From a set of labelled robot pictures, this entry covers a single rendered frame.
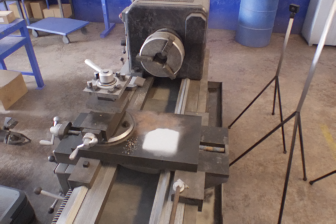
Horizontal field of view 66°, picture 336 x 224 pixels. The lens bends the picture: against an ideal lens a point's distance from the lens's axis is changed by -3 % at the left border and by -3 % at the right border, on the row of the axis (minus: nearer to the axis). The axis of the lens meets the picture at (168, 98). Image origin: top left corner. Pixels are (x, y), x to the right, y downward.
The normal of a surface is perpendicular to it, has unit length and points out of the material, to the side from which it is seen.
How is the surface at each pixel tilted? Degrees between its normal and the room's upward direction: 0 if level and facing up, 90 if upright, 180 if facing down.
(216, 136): 0
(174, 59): 90
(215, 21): 90
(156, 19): 90
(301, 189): 0
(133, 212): 28
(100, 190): 0
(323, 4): 90
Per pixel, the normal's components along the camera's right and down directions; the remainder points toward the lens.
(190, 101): 0.00, -0.82
